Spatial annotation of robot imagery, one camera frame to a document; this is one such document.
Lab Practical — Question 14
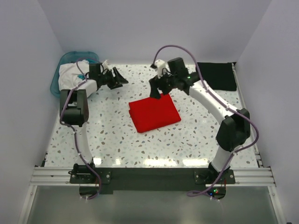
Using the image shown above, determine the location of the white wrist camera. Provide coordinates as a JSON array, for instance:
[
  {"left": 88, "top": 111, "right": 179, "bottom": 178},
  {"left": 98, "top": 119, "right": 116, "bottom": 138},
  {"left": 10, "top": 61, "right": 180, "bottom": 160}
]
[
  {"left": 154, "top": 59, "right": 166, "bottom": 78},
  {"left": 102, "top": 59, "right": 110, "bottom": 70}
]

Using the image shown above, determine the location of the red t shirt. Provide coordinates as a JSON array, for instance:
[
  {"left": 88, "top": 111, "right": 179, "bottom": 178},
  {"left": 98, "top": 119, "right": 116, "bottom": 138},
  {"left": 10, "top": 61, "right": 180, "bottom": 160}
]
[{"left": 128, "top": 94, "right": 181, "bottom": 133}]

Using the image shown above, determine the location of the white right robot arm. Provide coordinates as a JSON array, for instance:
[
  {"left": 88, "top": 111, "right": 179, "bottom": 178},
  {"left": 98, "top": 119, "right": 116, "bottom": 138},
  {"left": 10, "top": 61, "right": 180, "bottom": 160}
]
[{"left": 149, "top": 57, "right": 250, "bottom": 173}]

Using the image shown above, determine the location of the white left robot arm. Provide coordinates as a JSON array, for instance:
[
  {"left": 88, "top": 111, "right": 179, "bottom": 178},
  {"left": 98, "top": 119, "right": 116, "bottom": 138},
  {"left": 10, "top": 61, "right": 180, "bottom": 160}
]
[{"left": 59, "top": 59, "right": 128, "bottom": 169}]

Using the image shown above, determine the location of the teal plastic laundry basket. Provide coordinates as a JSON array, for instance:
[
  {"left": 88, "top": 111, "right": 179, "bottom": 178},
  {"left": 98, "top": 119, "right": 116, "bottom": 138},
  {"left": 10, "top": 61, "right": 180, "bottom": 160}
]
[{"left": 50, "top": 51, "right": 99, "bottom": 98}]

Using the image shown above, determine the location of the white crumpled t shirt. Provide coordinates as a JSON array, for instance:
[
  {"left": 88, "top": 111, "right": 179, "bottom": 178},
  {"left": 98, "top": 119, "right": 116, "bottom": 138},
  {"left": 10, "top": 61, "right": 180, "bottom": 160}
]
[{"left": 58, "top": 60, "right": 89, "bottom": 91}]

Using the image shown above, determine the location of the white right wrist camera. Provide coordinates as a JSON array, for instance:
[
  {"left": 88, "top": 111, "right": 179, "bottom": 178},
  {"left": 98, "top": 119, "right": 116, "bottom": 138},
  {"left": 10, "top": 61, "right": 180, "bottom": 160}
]
[{"left": 154, "top": 59, "right": 166, "bottom": 78}]

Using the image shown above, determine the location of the black folded t shirt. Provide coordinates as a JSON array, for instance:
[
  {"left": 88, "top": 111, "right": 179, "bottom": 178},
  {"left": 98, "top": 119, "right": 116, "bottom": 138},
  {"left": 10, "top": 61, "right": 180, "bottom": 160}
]
[{"left": 197, "top": 62, "right": 237, "bottom": 91}]

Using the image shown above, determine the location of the aluminium front frame rail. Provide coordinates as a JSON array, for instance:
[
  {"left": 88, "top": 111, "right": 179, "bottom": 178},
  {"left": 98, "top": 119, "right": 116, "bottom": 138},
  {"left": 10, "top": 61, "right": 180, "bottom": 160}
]
[{"left": 29, "top": 167, "right": 276, "bottom": 187}]

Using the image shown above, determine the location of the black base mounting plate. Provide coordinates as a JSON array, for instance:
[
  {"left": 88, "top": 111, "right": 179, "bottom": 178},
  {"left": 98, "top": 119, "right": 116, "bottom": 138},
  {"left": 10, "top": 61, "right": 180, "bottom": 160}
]
[{"left": 69, "top": 164, "right": 236, "bottom": 200}]

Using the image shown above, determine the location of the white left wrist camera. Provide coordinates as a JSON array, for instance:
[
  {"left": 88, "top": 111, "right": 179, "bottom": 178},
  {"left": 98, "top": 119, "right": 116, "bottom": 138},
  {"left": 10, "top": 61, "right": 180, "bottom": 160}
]
[{"left": 102, "top": 59, "right": 110, "bottom": 70}]

